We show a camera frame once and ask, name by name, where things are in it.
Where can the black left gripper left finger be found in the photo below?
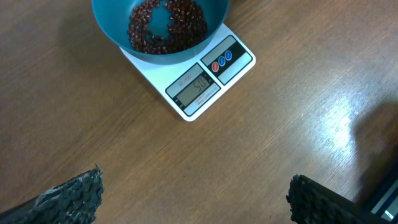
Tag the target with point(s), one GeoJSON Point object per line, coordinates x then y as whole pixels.
{"type": "Point", "coordinates": [74, 201]}

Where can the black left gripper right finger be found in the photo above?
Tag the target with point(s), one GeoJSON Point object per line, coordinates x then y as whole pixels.
{"type": "Point", "coordinates": [312, 203]}

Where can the white digital kitchen scale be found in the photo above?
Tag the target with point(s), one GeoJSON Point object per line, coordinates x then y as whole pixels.
{"type": "Point", "coordinates": [192, 86]}

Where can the blue-grey bowl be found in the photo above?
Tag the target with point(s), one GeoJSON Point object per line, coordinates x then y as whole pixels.
{"type": "Point", "coordinates": [112, 18]}

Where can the red beans in bowl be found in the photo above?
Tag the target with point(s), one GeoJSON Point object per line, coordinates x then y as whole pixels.
{"type": "Point", "coordinates": [187, 27]}

